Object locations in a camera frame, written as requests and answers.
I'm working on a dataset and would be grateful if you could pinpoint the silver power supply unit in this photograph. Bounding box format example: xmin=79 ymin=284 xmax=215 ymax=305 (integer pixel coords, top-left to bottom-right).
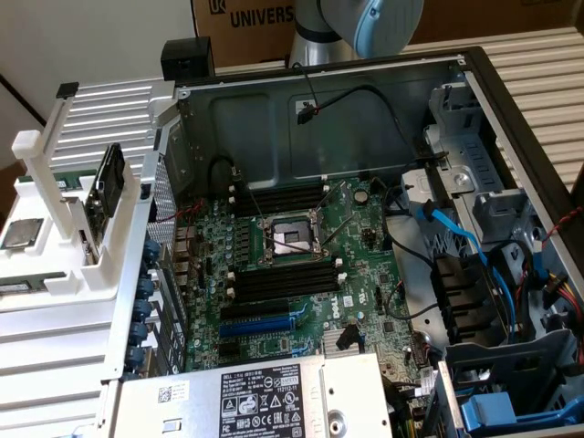
xmin=105 ymin=351 xmax=393 ymax=438

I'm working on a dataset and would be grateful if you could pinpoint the graphics card on rack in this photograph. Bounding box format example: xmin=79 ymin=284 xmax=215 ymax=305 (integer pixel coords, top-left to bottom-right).
xmin=81 ymin=142 xmax=127 ymax=266

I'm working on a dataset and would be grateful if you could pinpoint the black cable with connector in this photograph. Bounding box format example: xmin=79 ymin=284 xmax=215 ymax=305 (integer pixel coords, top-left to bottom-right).
xmin=291 ymin=62 xmax=451 ymax=162

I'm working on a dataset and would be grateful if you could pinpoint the red yellow power wire bundle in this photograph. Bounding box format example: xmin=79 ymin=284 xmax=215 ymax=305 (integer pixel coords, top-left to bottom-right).
xmin=540 ymin=268 xmax=584 ymax=339

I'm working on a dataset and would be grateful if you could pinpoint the black PCIe expansion slot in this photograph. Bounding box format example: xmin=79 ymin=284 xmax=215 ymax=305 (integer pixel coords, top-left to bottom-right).
xmin=220 ymin=298 xmax=291 ymax=321

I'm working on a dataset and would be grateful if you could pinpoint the silver chipset heatsink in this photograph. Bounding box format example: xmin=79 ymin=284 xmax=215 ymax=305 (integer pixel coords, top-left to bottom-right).
xmin=320 ymin=329 xmax=363 ymax=353

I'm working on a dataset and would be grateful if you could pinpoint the white plastic parts rack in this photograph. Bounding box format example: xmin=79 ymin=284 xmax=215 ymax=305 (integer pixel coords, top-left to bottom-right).
xmin=0 ymin=81 xmax=143 ymax=301

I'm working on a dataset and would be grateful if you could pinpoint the red black twisted wire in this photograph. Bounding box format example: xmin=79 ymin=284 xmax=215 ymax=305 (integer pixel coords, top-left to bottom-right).
xmin=537 ymin=203 xmax=584 ymax=243
xmin=157 ymin=199 xmax=206 ymax=224

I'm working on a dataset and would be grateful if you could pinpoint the blue SATA cable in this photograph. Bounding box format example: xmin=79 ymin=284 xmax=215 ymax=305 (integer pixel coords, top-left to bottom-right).
xmin=412 ymin=199 xmax=518 ymax=341

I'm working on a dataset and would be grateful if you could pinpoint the CPU socket with metal frame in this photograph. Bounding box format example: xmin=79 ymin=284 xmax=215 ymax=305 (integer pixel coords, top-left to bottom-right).
xmin=256 ymin=208 xmax=333 ymax=267

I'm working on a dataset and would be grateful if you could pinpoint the green RAM stick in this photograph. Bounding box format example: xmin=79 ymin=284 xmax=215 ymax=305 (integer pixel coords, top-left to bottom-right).
xmin=50 ymin=169 xmax=99 ymax=192
xmin=0 ymin=272 xmax=68 ymax=297

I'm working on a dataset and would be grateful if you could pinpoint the brown Universal Robots cardboard box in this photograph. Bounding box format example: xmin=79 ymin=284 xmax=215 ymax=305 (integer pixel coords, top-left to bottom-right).
xmin=190 ymin=0 xmax=298 ymax=69

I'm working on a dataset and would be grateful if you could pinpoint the socket locking lever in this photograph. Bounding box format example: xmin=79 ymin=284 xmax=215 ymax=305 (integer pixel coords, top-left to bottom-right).
xmin=231 ymin=167 xmax=268 ymax=229
xmin=314 ymin=187 xmax=358 ymax=247

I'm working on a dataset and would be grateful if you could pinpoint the silver CPU chip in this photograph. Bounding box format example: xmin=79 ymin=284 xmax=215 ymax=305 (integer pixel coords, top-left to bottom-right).
xmin=0 ymin=217 xmax=46 ymax=250

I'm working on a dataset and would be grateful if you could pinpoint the blue plastic drive bracket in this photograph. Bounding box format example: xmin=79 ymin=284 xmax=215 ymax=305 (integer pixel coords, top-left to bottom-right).
xmin=458 ymin=391 xmax=584 ymax=433

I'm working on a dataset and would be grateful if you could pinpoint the green Dell motherboard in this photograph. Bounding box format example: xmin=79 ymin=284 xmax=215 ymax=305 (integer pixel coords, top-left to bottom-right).
xmin=172 ymin=177 xmax=446 ymax=384

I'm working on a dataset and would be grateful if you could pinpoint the blue PCIe expansion slot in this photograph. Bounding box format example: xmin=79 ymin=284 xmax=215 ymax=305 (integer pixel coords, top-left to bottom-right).
xmin=218 ymin=316 xmax=296 ymax=339

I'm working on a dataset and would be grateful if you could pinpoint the black fan shroud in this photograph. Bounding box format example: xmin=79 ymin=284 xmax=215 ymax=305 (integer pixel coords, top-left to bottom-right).
xmin=431 ymin=253 xmax=507 ymax=346

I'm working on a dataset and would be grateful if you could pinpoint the black RAM slot bank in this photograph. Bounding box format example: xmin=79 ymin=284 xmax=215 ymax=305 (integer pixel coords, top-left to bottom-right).
xmin=226 ymin=256 xmax=347 ymax=304
xmin=227 ymin=179 xmax=332 ymax=219

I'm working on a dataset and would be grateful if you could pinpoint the metal disk bay cage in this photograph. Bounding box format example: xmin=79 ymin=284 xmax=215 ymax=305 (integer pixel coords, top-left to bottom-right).
xmin=401 ymin=81 xmax=535 ymax=256

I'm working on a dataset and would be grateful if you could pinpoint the open black PC case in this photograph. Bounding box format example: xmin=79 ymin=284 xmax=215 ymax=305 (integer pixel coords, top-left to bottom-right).
xmin=99 ymin=45 xmax=584 ymax=438

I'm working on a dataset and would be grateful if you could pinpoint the small black box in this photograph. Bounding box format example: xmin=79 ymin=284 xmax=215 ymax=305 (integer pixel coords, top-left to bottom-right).
xmin=161 ymin=36 xmax=217 ymax=82

